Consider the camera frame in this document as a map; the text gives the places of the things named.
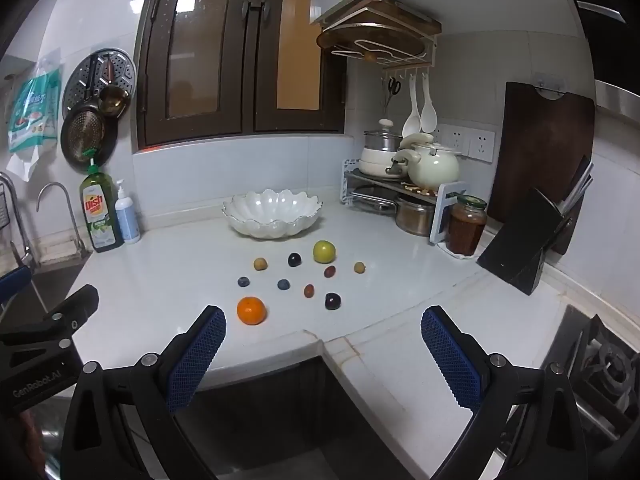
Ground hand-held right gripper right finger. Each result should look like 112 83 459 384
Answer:
420 305 588 480

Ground perforated steel steamer plate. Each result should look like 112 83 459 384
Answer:
62 48 137 116

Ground white wall socket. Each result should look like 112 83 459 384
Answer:
467 130 496 163
444 124 471 158

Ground gas stove burner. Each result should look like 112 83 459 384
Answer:
542 305 640 441

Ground brass ladle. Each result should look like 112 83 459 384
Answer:
97 56 132 120

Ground orange tangerine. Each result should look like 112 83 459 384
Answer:
237 296 267 326

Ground chrome faucet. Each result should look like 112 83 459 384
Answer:
36 182 88 261

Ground steel pot with glass lid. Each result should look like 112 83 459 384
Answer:
363 119 403 152

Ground white grey shelf rack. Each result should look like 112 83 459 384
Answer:
342 158 468 246

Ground white rice spoon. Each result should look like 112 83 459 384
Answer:
420 72 439 132
402 74 422 138

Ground green dish soap bottle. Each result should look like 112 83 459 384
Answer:
79 158 125 254

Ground glass jar of red sauce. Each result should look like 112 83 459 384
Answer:
445 195 488 257

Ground white wire hanging rack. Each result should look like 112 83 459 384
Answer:
320 25 438 80

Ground dark wooden cutting board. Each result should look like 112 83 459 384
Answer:
487 81 596 256

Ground black scissors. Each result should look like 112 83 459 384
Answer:
382 76 402 111

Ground glass pot lid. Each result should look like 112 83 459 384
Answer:
350 185 401 211

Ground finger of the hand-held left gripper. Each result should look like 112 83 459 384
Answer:
0 266 32 306
0 284 100 356

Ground rectangular wooden cutting board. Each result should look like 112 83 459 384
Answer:
320 0 443 36

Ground plastic bag package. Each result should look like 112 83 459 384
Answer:
6 49 63 181

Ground white pump bottle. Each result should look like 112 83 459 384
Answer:
114 179 142 245

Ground white scalloped bowl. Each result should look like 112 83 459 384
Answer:
223 189 324 239

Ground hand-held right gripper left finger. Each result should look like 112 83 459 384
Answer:
60 305 228 480

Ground cream round pot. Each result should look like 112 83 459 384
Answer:
406 142 463 189

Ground wooden trivet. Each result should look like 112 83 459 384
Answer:
400 180 437 197

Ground steel dish rack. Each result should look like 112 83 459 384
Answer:
0 172 38 271

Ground cream saucepan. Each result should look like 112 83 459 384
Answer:
359 150 421 179
360 132 435 162

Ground dark frying pan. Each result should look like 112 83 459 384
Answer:
60 54 113 169

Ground black knife block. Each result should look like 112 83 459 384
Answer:
476 187 573 296

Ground steel sink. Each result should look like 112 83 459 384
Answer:
0 255 93 321

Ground clear wall hook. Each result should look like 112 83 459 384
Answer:
531 72 563 100

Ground dark wooden window frame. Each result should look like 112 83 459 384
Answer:
132 0 351 153

